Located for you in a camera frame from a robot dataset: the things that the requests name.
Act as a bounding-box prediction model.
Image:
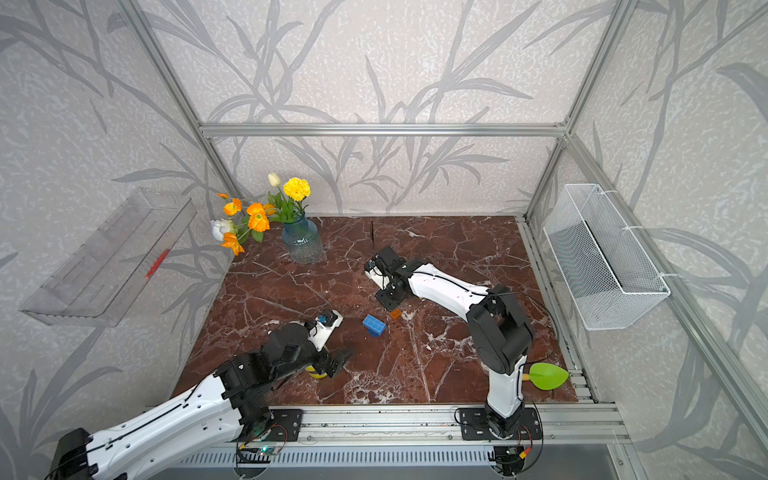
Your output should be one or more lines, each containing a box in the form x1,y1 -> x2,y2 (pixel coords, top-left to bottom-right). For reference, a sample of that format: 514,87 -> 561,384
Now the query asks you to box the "light blue long lego brick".
362,315 -> 387,338

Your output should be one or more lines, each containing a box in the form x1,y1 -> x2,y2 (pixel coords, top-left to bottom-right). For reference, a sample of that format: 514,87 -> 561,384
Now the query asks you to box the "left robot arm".
48,310 -> 352,479

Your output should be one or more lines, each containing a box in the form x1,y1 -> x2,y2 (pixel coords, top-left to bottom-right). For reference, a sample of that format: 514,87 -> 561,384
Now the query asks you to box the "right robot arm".
365,247 -> 535,439

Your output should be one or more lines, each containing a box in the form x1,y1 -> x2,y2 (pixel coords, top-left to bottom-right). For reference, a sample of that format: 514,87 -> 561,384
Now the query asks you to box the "blue glass vase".
281,216 -> 324,265

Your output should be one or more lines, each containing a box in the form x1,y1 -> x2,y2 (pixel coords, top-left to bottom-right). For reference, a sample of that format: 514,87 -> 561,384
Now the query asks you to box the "artificial flower bouquet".
210,173 -> 312,256

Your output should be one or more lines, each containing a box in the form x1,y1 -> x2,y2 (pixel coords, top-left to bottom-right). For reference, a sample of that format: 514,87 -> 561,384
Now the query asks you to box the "red marker pen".
145,249 -> 170,279

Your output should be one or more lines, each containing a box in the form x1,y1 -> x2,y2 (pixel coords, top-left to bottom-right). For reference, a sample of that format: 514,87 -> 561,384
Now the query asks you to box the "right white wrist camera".
364,258 -> 390,290

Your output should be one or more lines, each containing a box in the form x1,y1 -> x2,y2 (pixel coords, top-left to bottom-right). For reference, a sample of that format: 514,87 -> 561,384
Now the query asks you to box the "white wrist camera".
364,258 -> 390,290
309,310 -> 344,351

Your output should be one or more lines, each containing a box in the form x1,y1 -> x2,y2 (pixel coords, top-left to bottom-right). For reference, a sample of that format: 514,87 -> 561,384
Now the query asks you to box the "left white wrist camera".
309,310 -> 344,351

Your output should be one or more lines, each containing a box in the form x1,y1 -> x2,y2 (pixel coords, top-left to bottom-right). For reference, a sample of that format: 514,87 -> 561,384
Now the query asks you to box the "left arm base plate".
238,409 -> 304,443

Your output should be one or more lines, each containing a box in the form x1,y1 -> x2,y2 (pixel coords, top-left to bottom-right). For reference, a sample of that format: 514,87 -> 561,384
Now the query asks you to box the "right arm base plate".
454,406 -> 543,441

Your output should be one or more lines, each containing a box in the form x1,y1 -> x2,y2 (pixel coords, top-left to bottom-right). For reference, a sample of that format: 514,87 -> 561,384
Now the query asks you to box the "clear plastic wall shelf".
20,188 -> 197,327

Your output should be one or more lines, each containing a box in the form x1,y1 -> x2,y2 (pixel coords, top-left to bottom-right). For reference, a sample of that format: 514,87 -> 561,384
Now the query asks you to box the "white wire basket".
544,183 -> 671,331

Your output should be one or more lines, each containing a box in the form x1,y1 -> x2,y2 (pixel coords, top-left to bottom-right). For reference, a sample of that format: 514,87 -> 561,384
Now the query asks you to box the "aluminium front rail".
122,401 -> 632,448

